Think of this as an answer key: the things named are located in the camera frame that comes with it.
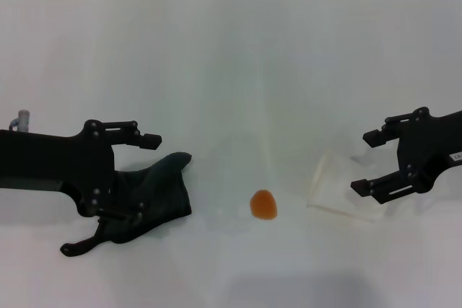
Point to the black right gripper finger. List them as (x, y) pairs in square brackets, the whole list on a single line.
[(373, 137), (386, 189)]

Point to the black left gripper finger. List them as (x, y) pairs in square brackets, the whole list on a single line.
[(149, 141), (122, 213)]

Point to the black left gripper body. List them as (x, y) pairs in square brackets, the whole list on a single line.
[(54, 160)]

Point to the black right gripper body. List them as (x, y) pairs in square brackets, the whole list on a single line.
[(433, 142)]

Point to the dark blue rag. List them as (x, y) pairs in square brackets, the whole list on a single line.
[(162, 189)]

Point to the white paper cup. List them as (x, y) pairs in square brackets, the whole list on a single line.
[(334, 185)]

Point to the small orange object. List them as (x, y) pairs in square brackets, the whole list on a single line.
[(264, 205)]

